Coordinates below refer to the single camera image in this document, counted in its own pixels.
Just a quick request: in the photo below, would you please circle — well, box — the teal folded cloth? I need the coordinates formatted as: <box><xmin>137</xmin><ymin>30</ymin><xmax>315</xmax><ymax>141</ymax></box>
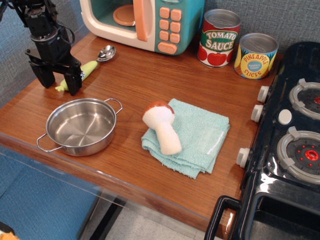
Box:
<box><xmin>141</xmin><ymin>98</ymin><xmax>230</xmax><ymax>179</ymax></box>

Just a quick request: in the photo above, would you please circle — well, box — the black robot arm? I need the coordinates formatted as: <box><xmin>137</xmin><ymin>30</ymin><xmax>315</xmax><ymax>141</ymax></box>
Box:
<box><xmin>0</xmin><ymin>0</ymin><xmax>82</xmax><ymax>96</ymax></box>

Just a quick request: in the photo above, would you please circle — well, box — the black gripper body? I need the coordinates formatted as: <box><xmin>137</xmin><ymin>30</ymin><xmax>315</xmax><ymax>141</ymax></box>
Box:
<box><xmin>25</xmin><ymin>27</ymin><xmax>81</xmax><ymax>74</ymax></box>

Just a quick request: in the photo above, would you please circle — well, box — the plush mushroom toy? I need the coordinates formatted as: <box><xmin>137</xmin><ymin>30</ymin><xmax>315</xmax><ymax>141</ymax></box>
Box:
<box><xmin>141</xmin><ymin>101</ymin><xmax>182</xmax><ymax>155</ymax></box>

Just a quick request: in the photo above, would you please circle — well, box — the teal toy microwave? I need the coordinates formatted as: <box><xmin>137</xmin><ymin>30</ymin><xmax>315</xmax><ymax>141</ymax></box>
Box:
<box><xmin>80</xmin><ymin>0</ymin><xmax>205</xmax><ymax>56</ymax></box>

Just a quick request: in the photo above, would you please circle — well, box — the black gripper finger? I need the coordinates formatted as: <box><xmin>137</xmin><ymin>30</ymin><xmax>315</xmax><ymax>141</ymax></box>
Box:
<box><xmin>30</xmin><ymin>62</ymin><xmax>55</xmax><ymax>89</ymax></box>
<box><xmin>64</xmin><ymin>73</ymin><xmax>82</xmax><ymax>96</ymax></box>

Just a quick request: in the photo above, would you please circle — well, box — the black toy stove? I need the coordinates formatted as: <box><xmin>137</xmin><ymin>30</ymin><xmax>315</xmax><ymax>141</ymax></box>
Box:
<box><xmin>205</xmin><ymin>41</ymin><xmax>320</xmax><ymax>240</ymax></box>

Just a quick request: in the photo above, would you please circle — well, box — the green handled metal spoon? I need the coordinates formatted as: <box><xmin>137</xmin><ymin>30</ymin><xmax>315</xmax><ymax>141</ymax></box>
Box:
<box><xmin>54</xmin><ymin>44</ymin><xmax>117</xmax><ymax>92</ymax></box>

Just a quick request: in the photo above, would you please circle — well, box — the tomato sauce can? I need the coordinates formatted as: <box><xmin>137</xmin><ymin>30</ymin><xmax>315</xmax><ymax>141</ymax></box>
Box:
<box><xmin>197</xmin><ymin>8</ymin><xmax>242</xmax><ymax>67</ymax></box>

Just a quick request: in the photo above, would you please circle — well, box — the orange object at corner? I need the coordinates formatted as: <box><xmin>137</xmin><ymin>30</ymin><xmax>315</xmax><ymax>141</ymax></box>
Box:
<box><xmin>0</xmin><ymin>222</ymin><xmax>20</xmax><ymax>240</ymax></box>

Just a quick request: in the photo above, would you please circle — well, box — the stainless steel pot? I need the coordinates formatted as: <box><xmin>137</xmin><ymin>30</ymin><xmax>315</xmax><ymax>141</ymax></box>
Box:
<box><xmin>36</xmin><ymin>98</ymin><xmax>123</xmax><ymax>157</ymax></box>

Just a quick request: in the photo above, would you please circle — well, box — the pineapple slices can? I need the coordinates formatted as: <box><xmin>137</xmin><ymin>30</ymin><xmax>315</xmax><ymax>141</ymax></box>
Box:
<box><xmin>234</xmin><ymin>33</ymin><xmax>279</xmax><ymax>80</ymax></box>

